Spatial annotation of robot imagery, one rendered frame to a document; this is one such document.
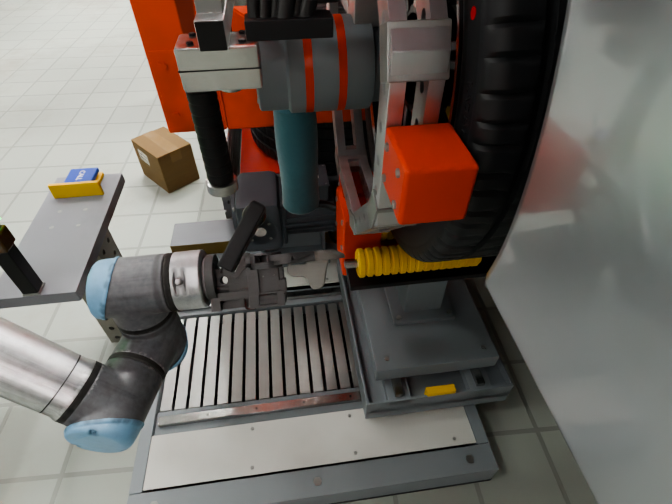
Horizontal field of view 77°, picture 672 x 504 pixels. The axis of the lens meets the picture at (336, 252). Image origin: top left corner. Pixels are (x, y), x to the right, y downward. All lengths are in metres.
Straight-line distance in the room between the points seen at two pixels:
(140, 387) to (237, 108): 0.79
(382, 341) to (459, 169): 0.70
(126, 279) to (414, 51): 0.48
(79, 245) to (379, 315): 0.73
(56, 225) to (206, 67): 0.76
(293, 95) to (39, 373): 0.51
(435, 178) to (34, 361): 0.55
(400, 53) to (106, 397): 0.57
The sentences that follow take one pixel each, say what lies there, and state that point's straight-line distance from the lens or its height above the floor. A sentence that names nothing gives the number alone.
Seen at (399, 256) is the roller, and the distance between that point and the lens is 0.83.
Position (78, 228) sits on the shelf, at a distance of 1.17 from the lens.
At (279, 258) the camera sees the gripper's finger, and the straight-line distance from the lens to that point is 0.63.
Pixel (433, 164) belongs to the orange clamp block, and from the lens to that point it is 0.43.
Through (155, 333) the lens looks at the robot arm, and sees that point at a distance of 0.73.
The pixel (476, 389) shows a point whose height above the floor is 0.17.
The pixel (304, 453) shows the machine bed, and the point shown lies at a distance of 1.10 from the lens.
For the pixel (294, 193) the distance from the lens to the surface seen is 0.96.
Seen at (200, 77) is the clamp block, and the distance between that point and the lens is 0.54.
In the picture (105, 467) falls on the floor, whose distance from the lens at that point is 1.30.
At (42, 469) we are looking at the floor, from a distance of 1.38.
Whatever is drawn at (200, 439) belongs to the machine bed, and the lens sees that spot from 1.16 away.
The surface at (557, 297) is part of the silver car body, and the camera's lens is 0.39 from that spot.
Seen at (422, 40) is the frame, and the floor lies 0.97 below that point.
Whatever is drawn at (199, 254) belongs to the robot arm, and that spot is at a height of 0.67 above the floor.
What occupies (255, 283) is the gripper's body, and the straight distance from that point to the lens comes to 0.64.
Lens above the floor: 1.11
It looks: 45 degrees down
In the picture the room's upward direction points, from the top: straight up
